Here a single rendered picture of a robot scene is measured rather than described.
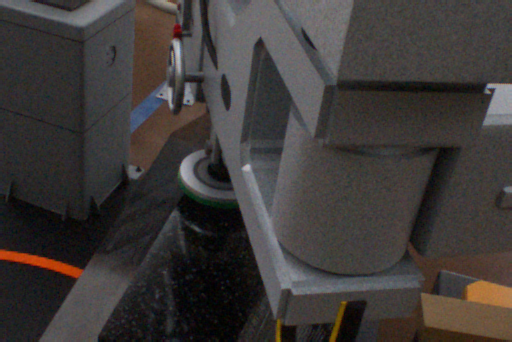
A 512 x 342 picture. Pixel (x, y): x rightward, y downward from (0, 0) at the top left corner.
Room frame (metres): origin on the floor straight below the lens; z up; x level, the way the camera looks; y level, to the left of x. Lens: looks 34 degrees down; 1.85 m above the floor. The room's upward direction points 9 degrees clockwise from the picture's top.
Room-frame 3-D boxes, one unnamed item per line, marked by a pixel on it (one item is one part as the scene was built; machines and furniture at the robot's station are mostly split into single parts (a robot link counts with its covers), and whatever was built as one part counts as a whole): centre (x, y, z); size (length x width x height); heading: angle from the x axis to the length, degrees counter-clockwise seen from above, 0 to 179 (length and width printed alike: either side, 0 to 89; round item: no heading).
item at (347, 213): (0.77, -0.13, 1.34); 0.19 x 0.19 x 0.20
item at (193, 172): (1.40, 0.07, 0.87); 0.21 x 0.21 x 0.01
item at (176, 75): (1.25, 0.15, 1.20); 0.15 x 0.10 x 0.15; 17
